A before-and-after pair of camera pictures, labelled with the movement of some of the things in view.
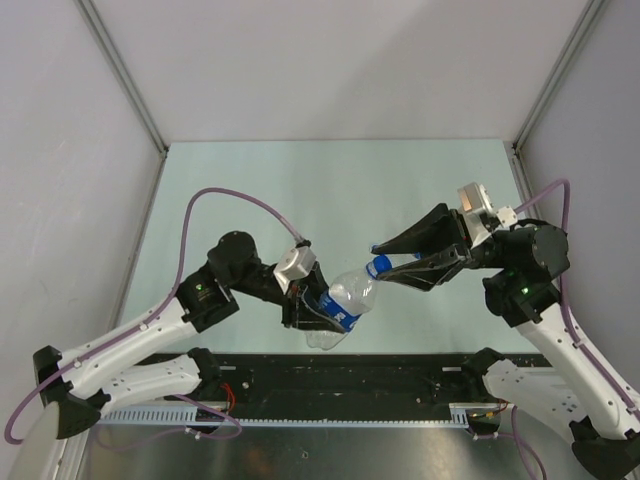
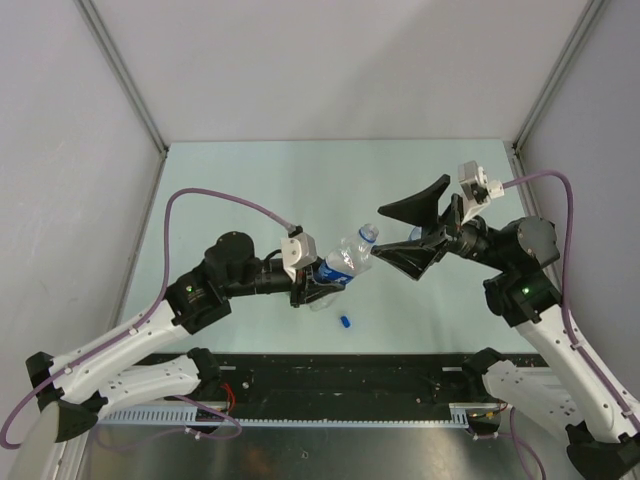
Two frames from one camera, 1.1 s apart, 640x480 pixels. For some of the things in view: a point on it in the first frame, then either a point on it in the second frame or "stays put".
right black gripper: x=447 y=241 to x=414 y=257
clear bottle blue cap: x=349 y=296 to x=347 y=258
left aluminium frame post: x=124 y=70 stays put
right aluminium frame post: x=589 y=16 stays put
